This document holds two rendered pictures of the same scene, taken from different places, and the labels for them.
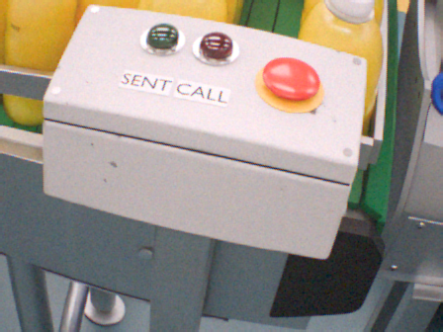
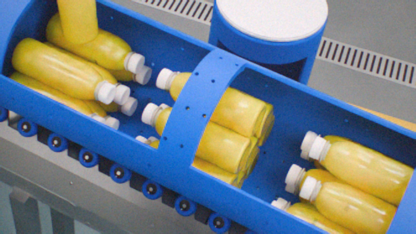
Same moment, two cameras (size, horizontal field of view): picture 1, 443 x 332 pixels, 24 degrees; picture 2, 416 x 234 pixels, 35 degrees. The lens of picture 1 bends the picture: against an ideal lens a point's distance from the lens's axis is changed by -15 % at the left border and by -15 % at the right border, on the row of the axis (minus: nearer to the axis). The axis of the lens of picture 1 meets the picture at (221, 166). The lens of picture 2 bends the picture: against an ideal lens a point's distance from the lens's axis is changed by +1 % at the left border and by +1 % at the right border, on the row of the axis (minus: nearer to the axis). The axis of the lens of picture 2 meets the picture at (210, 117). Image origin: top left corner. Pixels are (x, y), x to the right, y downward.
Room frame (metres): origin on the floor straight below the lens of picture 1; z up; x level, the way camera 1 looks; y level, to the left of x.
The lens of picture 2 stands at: (-0.06, -0.95, 2.05)
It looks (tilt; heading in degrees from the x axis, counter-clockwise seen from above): 48 degrees down; 16
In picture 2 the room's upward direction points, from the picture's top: 9 degrees clockwise
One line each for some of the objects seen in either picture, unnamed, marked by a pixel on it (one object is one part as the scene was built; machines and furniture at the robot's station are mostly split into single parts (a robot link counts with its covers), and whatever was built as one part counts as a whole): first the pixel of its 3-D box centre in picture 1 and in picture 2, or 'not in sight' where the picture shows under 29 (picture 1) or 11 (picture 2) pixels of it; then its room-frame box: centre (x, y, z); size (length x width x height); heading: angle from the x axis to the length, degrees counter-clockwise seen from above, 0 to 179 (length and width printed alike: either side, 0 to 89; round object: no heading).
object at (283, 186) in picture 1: (201, 122); not in sight; (0.50, 0.02, 1.05); 0.20 x 0.10 x 0.10; 86
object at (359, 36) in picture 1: (335, 80); not in sight; (0.62, -0.08, 0.99); 0.07 x 0.07 x 0.19
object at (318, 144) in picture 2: not in sight; (318, 148); (0.74, -0.92, 1.16); 0.04 x 0.02 x 0.04; 176
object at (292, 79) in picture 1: (291, 80); not in sight; (0.50, -0.03, 1.11); 0.04 x 0.04 x 0.01
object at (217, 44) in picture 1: (217, 44); not in sight; (0.52, 0.02, 1.11); 0.02 x 0.02 x 0.01
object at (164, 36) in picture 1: (162, 35); not in sight; (0.52, 0.05, 1.11); 0.02 x 0.02 x 0.01
